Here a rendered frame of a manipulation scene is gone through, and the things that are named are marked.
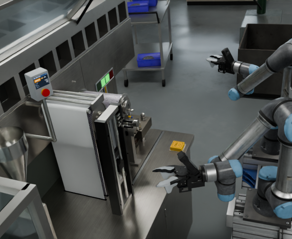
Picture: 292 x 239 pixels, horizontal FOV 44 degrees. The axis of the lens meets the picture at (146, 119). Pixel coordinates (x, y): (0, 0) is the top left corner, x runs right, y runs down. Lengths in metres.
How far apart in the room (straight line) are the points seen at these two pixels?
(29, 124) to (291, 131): 1.17
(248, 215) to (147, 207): 0.50
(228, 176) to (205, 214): 1.52
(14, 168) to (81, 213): 0.60
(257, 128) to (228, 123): 2.46
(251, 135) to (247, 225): 0.58
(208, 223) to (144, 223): 1.25
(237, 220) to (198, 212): 1.08
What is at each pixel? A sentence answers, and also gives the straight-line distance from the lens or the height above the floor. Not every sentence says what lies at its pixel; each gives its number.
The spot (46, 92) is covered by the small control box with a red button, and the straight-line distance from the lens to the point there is 1.37.
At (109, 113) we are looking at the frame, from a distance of 1.56.
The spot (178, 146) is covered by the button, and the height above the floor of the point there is 0.92.
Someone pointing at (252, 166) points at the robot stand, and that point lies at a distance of 2.39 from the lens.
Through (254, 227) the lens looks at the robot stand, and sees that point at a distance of 2.03.
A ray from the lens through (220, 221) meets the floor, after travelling 3.00.
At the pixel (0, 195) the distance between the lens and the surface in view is 1.04.
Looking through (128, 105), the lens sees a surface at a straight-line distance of 1.96.
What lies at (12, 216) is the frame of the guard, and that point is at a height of 1.59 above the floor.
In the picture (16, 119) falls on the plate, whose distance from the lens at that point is 1.77.
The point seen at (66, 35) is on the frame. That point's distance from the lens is 2.06.
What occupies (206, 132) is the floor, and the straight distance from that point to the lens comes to 3.91.
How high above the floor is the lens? 2.23
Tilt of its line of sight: 32 degrees down
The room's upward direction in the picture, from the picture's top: 6 degrees counter-clockwise
